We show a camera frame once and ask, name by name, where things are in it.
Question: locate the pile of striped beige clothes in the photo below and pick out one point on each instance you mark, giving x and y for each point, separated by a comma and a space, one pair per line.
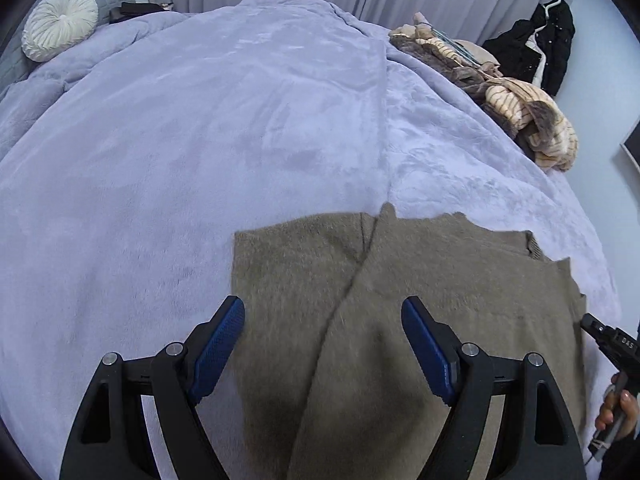
526, 113

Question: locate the brown knit sweater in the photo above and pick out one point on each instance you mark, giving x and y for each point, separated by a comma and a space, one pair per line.
329, 384

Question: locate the white round pleated cushion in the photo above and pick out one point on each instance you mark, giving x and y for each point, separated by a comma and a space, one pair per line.
54, 26

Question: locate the black jacket on hanger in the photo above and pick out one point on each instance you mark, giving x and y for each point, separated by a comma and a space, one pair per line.
537, 50

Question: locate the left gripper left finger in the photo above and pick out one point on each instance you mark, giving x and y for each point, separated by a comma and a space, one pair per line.
109, 440

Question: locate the wall mounted monitor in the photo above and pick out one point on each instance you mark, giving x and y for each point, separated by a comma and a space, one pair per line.
631, 146

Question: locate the black object beside pillow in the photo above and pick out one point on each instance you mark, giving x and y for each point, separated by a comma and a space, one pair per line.
128, 10

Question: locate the lavender fleece blanket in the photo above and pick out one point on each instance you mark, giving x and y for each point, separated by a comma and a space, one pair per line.
129, 163

